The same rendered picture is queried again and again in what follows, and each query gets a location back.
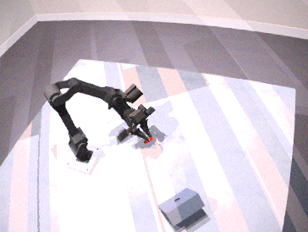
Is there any grey flat panel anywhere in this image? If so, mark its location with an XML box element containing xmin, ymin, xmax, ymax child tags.
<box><xmin>158</xmin><ymin>187</ymin><xmax>206</xmax><ymax>232</ymax></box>

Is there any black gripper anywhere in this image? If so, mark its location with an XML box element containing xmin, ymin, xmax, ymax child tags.
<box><xmin>117</xmin><ymin>106</ymin><xmax>156</xmax><ymax>142</ymax></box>

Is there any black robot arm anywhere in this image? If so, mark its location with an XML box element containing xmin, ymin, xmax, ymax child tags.
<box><xmin>43</xmin><ymin>77</ymin><xmax>146</xmax><ymax>164</ymax></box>

